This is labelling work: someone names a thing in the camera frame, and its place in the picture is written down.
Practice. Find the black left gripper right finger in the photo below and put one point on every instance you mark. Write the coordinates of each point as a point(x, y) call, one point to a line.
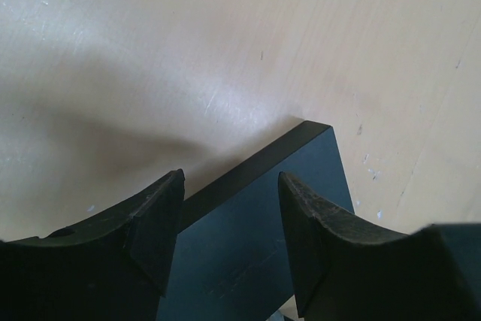
point(346, 268)

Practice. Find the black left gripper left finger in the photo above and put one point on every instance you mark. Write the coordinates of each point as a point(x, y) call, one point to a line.
point(114, 265)

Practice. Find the black switch with ports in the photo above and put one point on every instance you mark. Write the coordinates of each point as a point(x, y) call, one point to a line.
point(230, 260)

